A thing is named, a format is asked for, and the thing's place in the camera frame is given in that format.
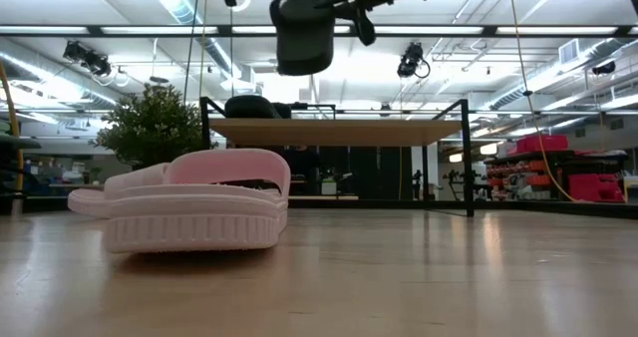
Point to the black partition panels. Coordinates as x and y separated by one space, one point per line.
364 172

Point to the pink slide sandal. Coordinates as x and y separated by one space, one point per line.
95 200
199 217

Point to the red plastic crate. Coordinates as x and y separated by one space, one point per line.
541 143

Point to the black desk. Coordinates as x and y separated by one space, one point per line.
20 142

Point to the black storage rack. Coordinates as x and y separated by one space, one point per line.
523 177

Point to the overhead LED light bar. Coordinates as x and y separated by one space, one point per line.
224 30

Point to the black studio spotlight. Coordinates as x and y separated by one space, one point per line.
604 68
90 60
410 60

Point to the large red bin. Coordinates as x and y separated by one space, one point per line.
595 187

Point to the black aluminium rig frame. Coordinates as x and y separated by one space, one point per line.
548 208

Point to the green potted plant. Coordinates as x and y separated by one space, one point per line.
149 127

